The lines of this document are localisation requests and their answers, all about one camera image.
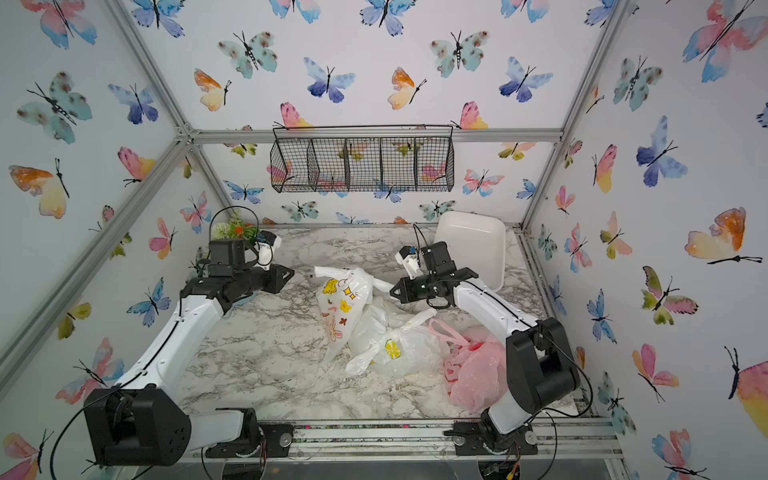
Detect potted flower plant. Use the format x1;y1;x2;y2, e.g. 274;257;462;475
211;217;263;244

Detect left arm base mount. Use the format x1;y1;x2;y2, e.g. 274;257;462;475
202;408;295;461

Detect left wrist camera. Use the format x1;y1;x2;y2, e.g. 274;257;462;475
256;230;282;270

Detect white plastic tray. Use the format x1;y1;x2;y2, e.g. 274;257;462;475
435;211;506;291

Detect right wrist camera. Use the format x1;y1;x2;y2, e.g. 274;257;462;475
395;246;422;280

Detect pink plastic bag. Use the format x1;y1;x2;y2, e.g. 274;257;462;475
428;317;506;414

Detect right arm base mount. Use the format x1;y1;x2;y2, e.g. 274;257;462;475
443;413;538;458

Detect white printed plastic bag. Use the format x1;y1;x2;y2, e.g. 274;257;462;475
314;266;394;364

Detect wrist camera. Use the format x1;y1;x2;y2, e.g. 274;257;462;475
395;246;422;280
256;230;282;270

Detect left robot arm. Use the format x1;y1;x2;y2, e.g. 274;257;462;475
83;232;295;467

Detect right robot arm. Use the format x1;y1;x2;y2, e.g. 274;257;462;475
390;242;581;438

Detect black wire basket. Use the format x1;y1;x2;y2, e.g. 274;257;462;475
268;124;455;194

